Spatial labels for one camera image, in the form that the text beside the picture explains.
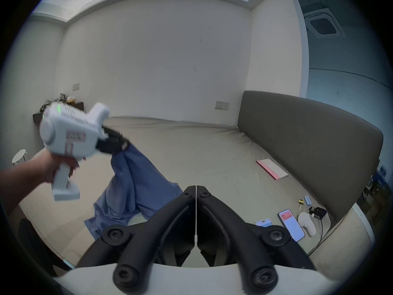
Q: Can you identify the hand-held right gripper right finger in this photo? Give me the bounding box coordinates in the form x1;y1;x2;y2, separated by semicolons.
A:
196;185;317;293

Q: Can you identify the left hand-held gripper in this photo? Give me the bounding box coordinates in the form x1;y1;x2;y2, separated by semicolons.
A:
39;103;131;201

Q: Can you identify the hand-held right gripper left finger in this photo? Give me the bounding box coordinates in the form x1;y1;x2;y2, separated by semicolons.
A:
75;185;196;293

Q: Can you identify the blue garment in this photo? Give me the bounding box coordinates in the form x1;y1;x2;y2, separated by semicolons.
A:
84;143;183;241

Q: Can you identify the person's left forearm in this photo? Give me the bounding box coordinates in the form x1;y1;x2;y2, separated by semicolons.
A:
0;157;43;216

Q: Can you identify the person's left hand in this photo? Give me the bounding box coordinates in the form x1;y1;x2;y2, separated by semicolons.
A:
38;149;80;185

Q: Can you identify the phone with red screen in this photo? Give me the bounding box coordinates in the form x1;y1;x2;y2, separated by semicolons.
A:
278;209;306;243

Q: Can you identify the dark shelf with plant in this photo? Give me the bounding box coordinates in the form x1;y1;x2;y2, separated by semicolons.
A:
33;93;84;124

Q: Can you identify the white pouch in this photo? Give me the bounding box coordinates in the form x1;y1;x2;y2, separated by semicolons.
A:
298;212;317;237

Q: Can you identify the pink booklet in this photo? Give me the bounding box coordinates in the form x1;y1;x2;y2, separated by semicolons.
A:
256;159;289;181

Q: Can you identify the bed with beige sheet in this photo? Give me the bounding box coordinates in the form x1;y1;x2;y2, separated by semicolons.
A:
18;116;376;279

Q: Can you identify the white round stool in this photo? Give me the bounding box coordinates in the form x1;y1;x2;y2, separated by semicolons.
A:
12;149;29;167

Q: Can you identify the grey-brown padded headboard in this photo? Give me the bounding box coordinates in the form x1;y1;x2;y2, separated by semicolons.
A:
237;90;384;227

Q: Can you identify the black charger with cable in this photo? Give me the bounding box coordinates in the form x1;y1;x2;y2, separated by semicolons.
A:
308;206;328;255

